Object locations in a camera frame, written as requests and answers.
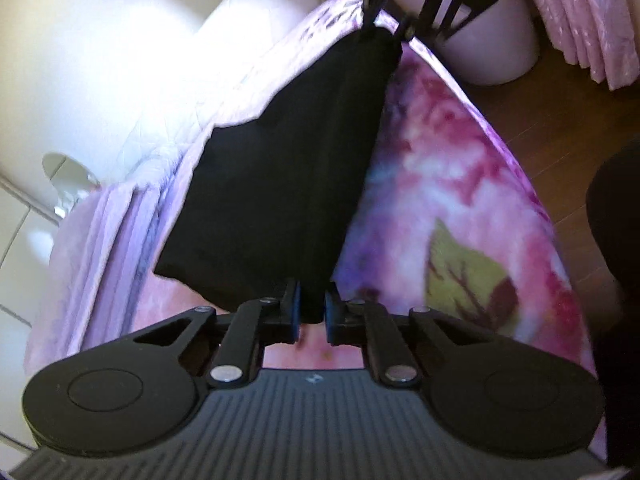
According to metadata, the white round bin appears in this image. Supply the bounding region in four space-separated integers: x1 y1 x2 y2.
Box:
387 0 542 87

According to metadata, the pink floral blanket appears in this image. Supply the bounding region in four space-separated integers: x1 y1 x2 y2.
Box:
22 0 608 461

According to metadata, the lavender folded blanket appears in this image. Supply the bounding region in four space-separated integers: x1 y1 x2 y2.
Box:
22 145 211 361

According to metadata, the white glossy object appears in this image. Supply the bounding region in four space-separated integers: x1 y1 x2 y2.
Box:
41 152 103 218

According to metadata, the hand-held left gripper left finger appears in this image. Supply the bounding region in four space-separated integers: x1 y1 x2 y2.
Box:
132 280 302 388

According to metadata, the person's dark-clothed leg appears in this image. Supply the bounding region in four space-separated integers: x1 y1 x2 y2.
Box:
585 142 640 480

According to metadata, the pink dotted curtain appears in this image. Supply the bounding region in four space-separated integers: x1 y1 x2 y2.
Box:
522 0 640 92

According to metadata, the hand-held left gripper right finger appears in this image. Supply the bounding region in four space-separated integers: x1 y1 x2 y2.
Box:
324 282 506 388

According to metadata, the black garment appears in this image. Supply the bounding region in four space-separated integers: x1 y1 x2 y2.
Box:
152 27 403 323

